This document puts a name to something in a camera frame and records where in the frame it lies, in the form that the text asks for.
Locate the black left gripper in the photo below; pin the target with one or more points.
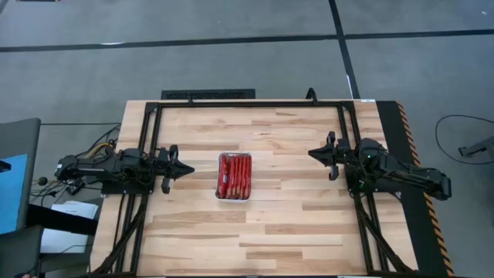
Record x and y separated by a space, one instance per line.
160 166

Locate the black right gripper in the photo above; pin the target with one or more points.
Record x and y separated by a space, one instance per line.
347 154

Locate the white plastic basket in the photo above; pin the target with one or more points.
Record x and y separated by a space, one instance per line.
231 201

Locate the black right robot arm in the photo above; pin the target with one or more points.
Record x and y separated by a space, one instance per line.
417 175

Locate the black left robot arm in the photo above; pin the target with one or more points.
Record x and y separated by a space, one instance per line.
96 166

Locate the small white label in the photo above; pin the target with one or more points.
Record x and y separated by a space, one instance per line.
367 100

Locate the black perforated panel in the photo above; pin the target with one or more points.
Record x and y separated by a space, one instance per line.
208 94

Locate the small black box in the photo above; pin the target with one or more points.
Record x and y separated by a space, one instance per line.
75 188

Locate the white paper sheet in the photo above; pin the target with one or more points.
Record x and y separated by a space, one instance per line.
58 241
75 210

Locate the black hazard-striped mat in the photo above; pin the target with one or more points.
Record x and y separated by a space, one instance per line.
420 216

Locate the black desk bar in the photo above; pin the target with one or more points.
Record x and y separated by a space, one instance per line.
58 221

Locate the small black ball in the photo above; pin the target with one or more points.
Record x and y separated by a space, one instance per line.
42 180

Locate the grey stand foot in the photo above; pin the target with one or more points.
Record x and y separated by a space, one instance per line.
478 148

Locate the grey monitor with blue screen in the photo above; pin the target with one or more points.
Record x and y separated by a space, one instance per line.
19 135

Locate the small black device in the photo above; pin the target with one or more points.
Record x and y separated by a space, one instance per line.
4 166

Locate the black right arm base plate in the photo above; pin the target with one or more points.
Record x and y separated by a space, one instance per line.
353 181

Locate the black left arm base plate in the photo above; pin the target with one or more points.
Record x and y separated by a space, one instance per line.
116 189

